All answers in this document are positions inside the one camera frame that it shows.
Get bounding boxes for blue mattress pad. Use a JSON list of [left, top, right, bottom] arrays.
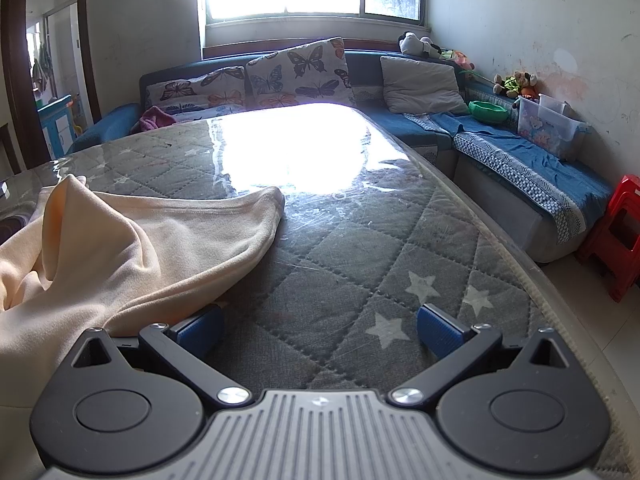
[[405, 110, 616, 246]]

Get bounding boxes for small butterfly print pillow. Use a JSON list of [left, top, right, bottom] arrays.
[[145, 66, 248, 123]]

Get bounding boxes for brown bear plush toy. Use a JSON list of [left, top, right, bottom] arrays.
[[517, 71, 540, 98]]

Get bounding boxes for cream sweatshirt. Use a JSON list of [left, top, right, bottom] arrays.
[[0, 174, 286, 480]]

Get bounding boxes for panda plush toy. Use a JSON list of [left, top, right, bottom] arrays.
[[398, 31, 443, 58]]

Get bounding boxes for blue sofa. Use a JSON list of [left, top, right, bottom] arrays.
[[67, 49, 616, 263]]

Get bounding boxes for pink and green plush toy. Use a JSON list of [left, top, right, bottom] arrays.
[[440, 49, 476, 72]]

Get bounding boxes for blue cabinet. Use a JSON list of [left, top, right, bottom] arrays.
[[37, 94, 76, 158]]

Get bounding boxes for clear plastic storage box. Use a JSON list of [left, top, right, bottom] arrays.
[[517, 94, 593, 157]]

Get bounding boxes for hanging clothes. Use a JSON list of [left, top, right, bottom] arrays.
[[31, 42, 55, 92]]

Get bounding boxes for large butterfly print pillow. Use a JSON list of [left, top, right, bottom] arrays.
[[245, 36, 357, 110]]

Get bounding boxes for red plastic stool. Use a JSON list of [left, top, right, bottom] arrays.
[[575, 174, 640, 303]]

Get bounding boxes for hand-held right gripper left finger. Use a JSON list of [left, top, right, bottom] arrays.
[[72, 304, 252, 407]]

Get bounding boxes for pink cloth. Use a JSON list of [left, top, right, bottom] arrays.
[[139, 106, 177, 133]]

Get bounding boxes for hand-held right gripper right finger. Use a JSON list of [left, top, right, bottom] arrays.
[[390, 303, 571, 407]]

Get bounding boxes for grey pillow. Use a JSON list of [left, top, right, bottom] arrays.
[[380, 56, 470, 116]]

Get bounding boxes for green bowl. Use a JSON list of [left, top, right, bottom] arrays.
[[468, 100, 510, 124]]

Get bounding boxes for dark wooden door frame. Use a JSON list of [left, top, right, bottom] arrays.
[[0, 0, 103, 171]]

